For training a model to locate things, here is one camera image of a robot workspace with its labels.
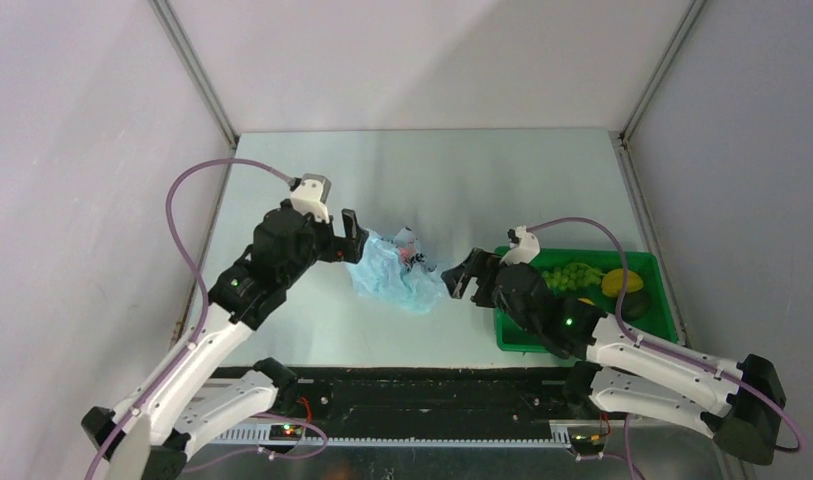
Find dark green fake avocado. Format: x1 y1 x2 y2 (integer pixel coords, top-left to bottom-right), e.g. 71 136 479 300
621 290 652 323

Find light blue plastic bag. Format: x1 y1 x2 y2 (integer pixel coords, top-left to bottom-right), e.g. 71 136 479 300
347 227 448 314

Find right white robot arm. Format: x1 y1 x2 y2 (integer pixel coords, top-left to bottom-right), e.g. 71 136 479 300
441 249 785 466

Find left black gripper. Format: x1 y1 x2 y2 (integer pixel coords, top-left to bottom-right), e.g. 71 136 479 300
279 206 368 288

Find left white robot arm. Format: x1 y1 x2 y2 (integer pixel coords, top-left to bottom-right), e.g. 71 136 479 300
82 200 369 479

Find right aluminium frame post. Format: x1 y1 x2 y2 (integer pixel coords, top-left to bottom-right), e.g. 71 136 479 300
619 0 708 148

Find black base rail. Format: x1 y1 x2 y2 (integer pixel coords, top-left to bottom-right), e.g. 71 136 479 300
207 366 639 442

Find green fake grapes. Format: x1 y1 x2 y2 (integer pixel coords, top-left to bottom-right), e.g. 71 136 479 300
541 262 605 292

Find left aluminium frame post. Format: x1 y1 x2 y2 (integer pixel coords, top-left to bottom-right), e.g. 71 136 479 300
148 0 240 151

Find aluminium frame post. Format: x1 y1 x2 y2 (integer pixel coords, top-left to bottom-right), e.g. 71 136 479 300
148 0 240 151
619 0 708 148

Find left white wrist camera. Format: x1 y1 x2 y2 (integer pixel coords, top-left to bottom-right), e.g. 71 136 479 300
289 173 331 224

